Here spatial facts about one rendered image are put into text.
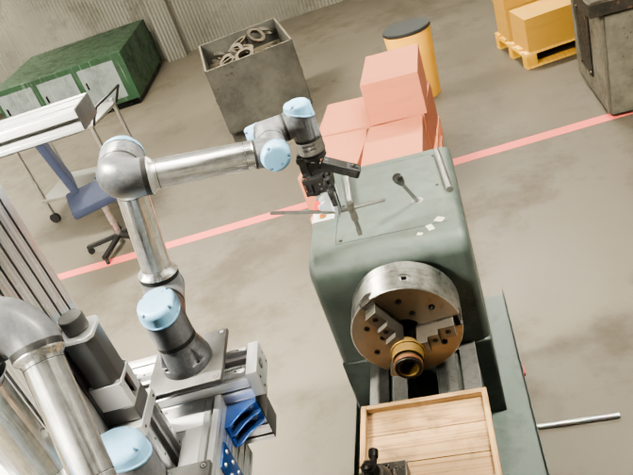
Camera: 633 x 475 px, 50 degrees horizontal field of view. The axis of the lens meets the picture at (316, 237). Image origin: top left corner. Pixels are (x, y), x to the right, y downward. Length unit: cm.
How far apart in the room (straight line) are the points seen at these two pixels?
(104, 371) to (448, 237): 99
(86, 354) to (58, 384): 39
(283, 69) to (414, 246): 455
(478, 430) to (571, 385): 133
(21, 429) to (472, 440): 110
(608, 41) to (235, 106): 324
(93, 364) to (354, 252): 80
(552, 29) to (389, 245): 446
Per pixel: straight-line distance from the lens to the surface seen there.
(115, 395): 175
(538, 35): 621
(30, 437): 147
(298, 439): 329
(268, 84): 639
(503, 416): 239
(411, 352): 183
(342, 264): 200
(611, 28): 493
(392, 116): 476
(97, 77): 906
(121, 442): 155
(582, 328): 345
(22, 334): 131
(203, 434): 193
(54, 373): 130
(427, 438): 192
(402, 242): 198
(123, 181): 171
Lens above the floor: 234
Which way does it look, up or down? 31 degrees down
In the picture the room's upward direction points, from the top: 20 degrees counter-clockwise
